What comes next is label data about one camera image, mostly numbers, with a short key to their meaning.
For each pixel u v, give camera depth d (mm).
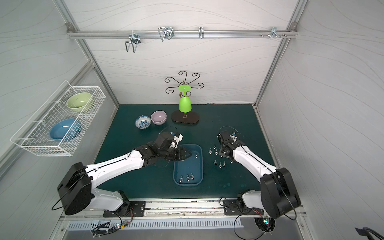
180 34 770
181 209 751
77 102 747
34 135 578
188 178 826
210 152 931
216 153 931
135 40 785
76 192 406
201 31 720
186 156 721
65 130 658
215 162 887
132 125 1042
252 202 606
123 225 679
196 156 911
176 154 697
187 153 765
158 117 1087
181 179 821
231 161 902
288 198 426
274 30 764
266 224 717
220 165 883
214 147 957
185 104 920
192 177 825
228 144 630
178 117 1111
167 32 763
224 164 884
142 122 1076
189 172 840
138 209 734
